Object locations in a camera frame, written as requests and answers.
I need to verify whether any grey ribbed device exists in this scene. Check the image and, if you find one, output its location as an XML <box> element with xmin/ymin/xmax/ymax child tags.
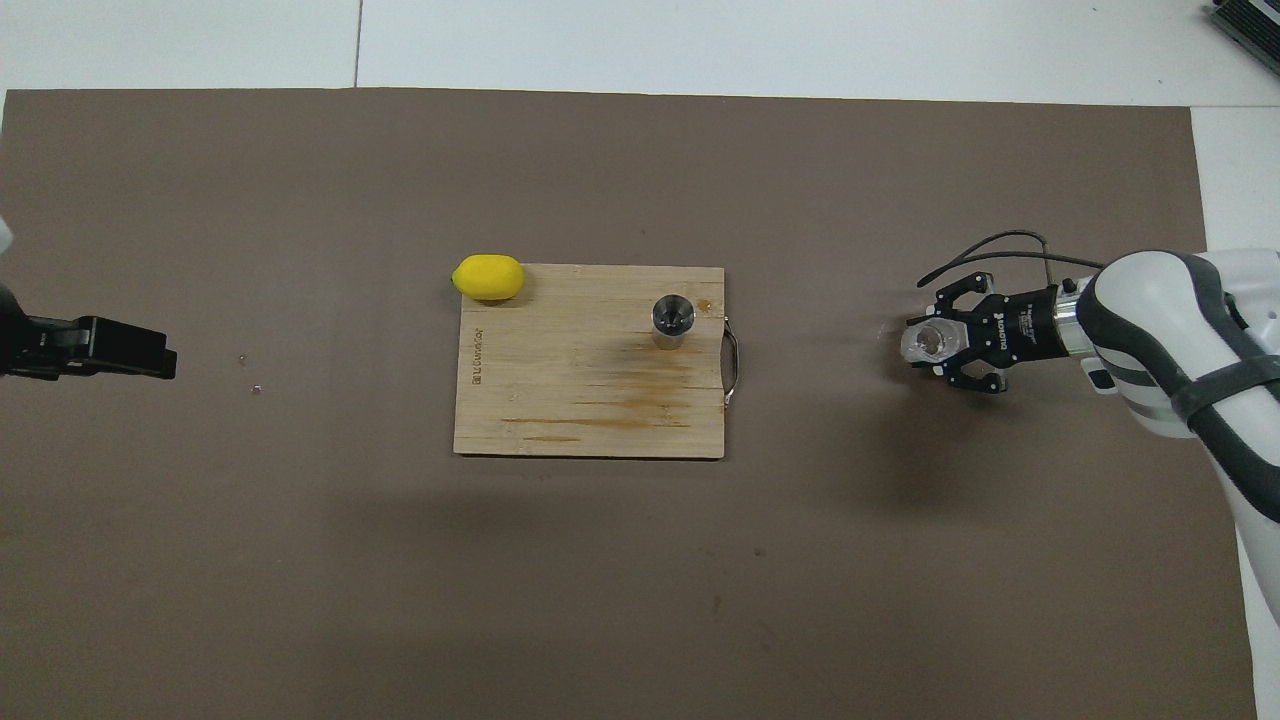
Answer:
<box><xmin>1203</xmin><ymin>0</ymin><xmax>1280</xmax><ymax>76</ymax></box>

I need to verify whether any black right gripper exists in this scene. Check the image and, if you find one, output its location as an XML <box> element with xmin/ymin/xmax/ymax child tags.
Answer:
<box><xmin>907</xmin><ymin>275</ymin><xmax>1066</xmax><ymax>396</ymax></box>

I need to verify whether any brown table mat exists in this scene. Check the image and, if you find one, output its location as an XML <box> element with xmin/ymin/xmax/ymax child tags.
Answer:
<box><xmin>0</xmin><ymin>88</ymin><xmax>1259</xmax><ymax>720</ymax></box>

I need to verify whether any small clear glass cup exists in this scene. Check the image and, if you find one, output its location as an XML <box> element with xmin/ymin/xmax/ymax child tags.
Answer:
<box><xmin>900</xmin><ymin>318</ymin><xmax>966</xmax><ymax>367</ymax></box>

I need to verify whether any yellow lemon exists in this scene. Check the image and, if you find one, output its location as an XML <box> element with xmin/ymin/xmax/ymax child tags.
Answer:
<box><xmin>451</xmin><ymin>254</ymin><xmax>526</xmax><ymax>303</ymax></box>

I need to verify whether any steel double jigger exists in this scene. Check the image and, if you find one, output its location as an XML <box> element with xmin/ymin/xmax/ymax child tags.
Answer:
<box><xmin>650</xmin><ymin>293</ymin><xmax>696</xmax><ymax>352</ymax></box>

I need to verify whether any wooden cutting board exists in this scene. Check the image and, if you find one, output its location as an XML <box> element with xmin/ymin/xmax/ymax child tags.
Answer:
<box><xmin>453</xmin><ymin>263</ymin><xmax>742</xmax><ymax>461</ymax></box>

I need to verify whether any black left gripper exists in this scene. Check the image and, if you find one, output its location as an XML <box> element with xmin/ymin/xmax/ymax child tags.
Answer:
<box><xmin>0</xmin><ymin>285</ymin><xmax>178</xmax><ymax>381</ymax></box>

